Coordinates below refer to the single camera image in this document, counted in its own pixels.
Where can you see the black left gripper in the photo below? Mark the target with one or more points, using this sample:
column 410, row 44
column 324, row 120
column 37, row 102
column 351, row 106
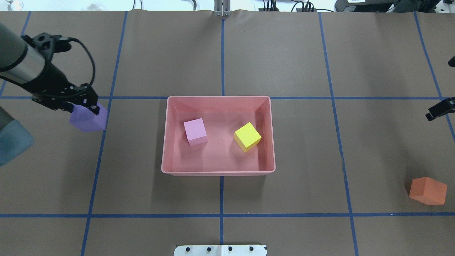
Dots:
column 51, row 79

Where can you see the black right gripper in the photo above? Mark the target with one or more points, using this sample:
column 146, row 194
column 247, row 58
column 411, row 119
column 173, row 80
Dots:
column 440, row 108

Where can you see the purple foam block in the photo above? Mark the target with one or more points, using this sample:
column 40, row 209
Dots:
column 86, row 121

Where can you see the orange foam block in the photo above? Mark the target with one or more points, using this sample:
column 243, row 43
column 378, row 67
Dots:
column 428, row 191

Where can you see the light pink foam block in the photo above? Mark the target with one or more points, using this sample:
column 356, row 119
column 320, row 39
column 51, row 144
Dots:
column 195, row 132

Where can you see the yellow foam block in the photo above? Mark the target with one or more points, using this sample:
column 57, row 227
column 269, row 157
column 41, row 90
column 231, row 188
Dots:
column 247, row 137

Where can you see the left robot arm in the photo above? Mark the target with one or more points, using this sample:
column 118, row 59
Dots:
column 27, row 62

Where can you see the pink plastic bin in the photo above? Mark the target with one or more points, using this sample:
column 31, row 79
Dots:
column 220, row 155

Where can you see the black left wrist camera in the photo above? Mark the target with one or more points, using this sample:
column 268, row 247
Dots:
column 48, row 43

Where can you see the aluminium frame post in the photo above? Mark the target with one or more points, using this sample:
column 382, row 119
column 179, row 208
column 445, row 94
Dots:
column 222, row 8

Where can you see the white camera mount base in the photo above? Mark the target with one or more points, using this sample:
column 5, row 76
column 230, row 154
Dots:
column 221, row 250

